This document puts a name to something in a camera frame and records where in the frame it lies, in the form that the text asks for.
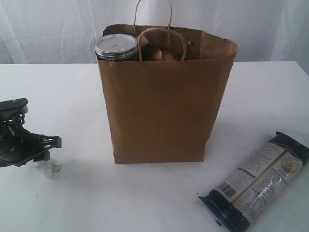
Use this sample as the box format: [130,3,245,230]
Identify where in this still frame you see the brown pouch with orange label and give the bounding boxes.
[139,36,182,61]

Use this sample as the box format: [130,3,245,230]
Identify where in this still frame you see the silver wrist camera on left arm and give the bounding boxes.
[0,98,28,115]

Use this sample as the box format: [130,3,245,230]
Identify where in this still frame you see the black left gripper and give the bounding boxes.
[0,115,62,167]

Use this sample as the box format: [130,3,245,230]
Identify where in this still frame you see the dark can with pull-tab lid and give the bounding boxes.
[94,33,138,61]

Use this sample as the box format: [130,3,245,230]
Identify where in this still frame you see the long noodle package black ends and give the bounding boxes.
[199,131,309,232]

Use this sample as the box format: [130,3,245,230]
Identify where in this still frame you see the brown paper shopping bag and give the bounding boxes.
[98,24,238,164]

